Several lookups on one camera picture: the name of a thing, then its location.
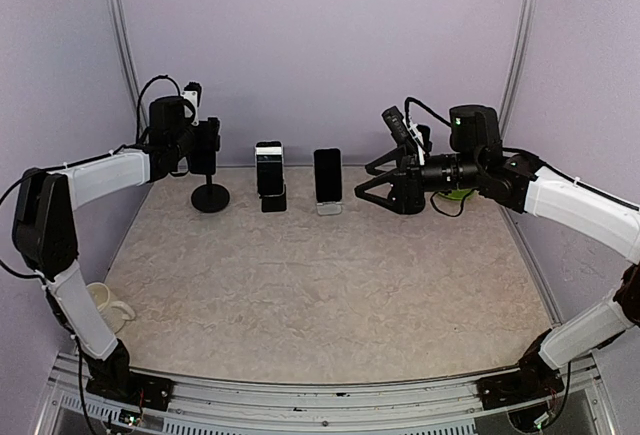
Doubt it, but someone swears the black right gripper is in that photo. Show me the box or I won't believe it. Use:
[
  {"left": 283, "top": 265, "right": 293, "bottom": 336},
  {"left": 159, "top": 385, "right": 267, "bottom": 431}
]
[{"left": 356, "top": 143, "right": 485, "bottom": 213}]

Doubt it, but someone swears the black phone blue edge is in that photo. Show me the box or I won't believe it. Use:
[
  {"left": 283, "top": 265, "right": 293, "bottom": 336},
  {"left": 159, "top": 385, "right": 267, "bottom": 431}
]
[
  {"left": 187, "top": 143, "right": 219, "bottom": 175},
  {"left": 417, "top": 124, "right": 432, "bottom": 155}
]

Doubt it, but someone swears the black round-base stand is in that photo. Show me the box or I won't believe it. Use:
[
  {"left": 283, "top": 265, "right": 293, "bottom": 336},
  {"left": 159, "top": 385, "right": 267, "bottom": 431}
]
[{"left": 191, "top": 174, "right": 230, "bottom": 213}]

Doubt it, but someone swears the black phone silver edge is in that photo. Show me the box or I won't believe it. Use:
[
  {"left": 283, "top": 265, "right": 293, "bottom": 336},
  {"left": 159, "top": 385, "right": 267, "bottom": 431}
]
[{"left": 313, "top": 148, "right": 343, "bottom": 203}]

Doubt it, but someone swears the white folding phone stand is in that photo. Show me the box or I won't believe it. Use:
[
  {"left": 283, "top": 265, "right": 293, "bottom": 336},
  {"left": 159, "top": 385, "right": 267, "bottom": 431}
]
[{"left": 316, "top": 201, "right": 343, "bottom": 216}]

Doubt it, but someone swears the black folding phone stand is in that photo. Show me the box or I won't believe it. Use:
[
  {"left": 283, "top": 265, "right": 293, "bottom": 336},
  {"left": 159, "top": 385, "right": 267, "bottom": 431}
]
[{"left": 260, "top": 186, "right": 287, "bottom": 213}]

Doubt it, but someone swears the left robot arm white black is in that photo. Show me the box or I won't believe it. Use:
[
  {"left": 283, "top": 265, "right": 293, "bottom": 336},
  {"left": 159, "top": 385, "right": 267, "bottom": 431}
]
[{"left": 9, "top": 82, "right": 219, "bottom": 362}]

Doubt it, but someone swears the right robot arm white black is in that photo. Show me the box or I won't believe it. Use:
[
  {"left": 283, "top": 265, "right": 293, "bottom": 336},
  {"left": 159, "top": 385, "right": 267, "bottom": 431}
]
[{"left": 354, "top": 105, "right": 639, "bottom": 399}]

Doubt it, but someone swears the green bowl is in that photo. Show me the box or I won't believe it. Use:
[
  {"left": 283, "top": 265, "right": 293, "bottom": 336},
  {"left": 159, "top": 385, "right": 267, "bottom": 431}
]
[{"left": 436, "top": 189, "right": 476, "bottom": 202}]

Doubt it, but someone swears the cream ceramic mug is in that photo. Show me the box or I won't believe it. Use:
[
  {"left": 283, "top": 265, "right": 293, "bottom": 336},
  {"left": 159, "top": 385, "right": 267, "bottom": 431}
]
[{"left": 87, "top": 282, "right": 136, "bottom": 334}]

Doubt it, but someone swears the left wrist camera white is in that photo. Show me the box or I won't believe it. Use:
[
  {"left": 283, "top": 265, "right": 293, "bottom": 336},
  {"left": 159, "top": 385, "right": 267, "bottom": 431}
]
[{"left": 181, "top": 81, "right": 202, "bottom": 126}]

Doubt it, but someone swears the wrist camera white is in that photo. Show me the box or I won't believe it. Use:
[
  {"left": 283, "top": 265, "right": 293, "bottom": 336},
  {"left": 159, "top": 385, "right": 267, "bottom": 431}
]
[
  {"left": 382, "top": 106, "right": 429, "bottom": 166},
  {"left": 181, "top": 81, "right": 202, "bottom": 126}
]

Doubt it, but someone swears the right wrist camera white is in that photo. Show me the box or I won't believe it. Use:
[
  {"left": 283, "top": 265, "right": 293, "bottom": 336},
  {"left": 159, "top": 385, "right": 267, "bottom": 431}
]
[{"left": 382, "top": 106, "right": 429, "bottom": 166}]

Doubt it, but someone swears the left aluminium corner post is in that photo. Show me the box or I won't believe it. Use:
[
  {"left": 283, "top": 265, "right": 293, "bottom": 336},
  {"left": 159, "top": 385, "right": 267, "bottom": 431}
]
[{"left": 107, "top": 0, "right": 139, "bottom": 108}]

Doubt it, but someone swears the aluminium corner post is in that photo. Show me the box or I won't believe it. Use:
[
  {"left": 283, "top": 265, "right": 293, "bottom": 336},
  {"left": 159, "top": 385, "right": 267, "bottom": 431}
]
[
  {"left": 107, "top": 0, "right": 139, "bottom": 108},
  {"left": 499, "top": 0, "right": 536, "bottom": 135}
]

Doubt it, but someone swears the right aluminium corner post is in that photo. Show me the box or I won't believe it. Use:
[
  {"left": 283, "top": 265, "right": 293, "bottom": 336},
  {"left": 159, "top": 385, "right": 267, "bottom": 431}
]
[{"left": 499, "top": 0, "right": 536, "bottom": 135}]

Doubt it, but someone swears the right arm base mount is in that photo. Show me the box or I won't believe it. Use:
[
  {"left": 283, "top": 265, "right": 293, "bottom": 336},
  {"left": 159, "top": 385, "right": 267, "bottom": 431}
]
[{"left": 476, "top": 349, "right": 565, "bottom": 410}]

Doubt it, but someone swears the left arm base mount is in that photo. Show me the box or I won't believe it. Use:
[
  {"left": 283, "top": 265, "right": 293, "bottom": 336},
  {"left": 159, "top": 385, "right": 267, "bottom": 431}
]
[{"left": 82, "top": 339, "right": 174, "bottom": 412}]

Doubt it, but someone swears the aluminium front rail frame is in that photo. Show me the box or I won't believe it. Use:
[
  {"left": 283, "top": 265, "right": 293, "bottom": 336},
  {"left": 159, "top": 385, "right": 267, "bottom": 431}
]
[{"left": 34, "top": 352, "right": 616, "bottom": 435}]

